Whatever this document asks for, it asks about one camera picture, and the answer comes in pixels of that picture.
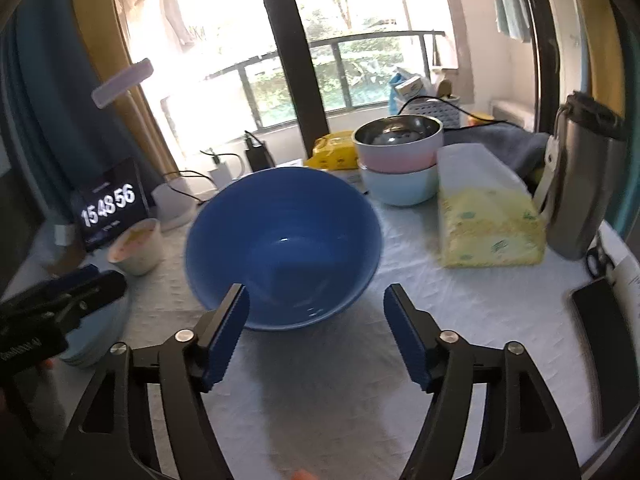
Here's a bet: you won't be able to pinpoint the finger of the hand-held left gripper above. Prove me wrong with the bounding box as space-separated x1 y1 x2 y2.
15 264 103 306
30 270 128 333

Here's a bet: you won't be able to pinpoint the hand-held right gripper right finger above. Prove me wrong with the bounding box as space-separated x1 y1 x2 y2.
383 283 583 480

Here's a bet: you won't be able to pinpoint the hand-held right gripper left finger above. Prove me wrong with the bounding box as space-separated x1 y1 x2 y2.
55 284 251 480

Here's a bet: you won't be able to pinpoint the light blue plate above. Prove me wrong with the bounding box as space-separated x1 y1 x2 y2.
62 340 126 367
60 287 133 361

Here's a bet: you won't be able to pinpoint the pink watermelon print bowl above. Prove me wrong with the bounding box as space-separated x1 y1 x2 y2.
106 218 166 277

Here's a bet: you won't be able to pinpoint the dark blue bowl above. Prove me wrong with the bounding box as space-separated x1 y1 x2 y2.
184 166 383 332

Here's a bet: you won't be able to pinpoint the white textured tablecloth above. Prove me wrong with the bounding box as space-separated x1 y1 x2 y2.
122 180 601 480

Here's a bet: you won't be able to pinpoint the tablet showing clock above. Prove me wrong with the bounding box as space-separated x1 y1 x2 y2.
70 157 151 253

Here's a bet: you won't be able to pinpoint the yellow tissue pack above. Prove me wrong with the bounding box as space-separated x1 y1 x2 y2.
436 142 547 268

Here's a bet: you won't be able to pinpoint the pale blue bowl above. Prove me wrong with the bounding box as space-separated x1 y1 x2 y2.
357 162 441 207

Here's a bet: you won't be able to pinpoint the white charger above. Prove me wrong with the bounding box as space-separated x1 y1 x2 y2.
209 155 236 186

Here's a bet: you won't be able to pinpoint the wide teal curtain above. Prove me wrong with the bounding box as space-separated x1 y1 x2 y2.
0 0 166 221

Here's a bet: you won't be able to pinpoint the pink steel-lined bowl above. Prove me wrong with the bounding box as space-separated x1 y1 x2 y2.
351 115 445 171

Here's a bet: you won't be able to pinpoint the black charger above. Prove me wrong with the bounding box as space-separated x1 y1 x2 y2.
244 131 276 172

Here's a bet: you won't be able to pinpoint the black phone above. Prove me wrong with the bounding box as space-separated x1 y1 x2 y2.
571 277 638 438

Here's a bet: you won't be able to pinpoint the white desk lamp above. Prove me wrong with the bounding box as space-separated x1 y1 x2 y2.
91 58 201 232

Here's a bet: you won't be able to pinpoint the yellow packet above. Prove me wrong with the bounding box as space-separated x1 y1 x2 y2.
305 131 363 171

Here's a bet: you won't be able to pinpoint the black scissors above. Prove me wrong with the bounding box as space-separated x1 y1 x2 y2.
585 240 616 278

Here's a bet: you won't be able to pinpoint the grey cloth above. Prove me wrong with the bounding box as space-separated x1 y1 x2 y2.
442 122 551 178

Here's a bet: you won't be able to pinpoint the white slotted basket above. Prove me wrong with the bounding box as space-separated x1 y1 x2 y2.
398 95 461 130

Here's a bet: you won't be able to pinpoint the white paper sheet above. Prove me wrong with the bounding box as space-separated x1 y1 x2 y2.
605 245 640 321

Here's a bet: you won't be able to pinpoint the steel thermos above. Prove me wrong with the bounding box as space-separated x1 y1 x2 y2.
532 91 628 261

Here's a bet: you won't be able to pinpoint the blue and white bag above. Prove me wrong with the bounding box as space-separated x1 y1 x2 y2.
389 67 426 116

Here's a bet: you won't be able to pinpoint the yellow curtain beside lamp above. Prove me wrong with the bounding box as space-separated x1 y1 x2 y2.
67 0 183 176

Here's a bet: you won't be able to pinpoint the white hanging garment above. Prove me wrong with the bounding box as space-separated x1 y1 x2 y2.
157 0 196 46

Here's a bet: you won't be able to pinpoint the balcony railing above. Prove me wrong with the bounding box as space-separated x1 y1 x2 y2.
205 30 446 131

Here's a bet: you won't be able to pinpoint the yellow curtain beside thermos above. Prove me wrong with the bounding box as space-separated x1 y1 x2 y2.
575 0 631 126

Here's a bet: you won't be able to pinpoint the hanging pale blue towel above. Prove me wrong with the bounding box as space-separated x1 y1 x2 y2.
487 0 533 43

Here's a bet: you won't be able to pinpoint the black lamp cable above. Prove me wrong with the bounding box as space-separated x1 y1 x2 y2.
162 147 246 206

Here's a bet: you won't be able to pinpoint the long black charger cable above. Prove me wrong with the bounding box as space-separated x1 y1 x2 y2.
392 94 508 126

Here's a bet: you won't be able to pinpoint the dark sliding door frame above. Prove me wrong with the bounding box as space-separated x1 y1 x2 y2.
517 0 558 133
251 0 331 133

